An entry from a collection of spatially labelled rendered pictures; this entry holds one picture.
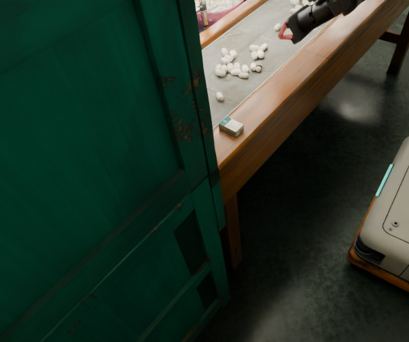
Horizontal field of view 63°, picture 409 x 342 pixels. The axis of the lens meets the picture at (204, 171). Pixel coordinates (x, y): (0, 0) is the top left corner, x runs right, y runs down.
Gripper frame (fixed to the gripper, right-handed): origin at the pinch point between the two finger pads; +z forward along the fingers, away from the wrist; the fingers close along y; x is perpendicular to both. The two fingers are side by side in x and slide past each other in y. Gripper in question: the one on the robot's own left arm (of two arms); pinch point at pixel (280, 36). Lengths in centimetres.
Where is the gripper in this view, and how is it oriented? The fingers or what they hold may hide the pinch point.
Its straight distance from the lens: 109.6
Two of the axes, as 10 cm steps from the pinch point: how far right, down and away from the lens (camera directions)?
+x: 5.8, 7.6, 2.8
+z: -4.8, 0.5, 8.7
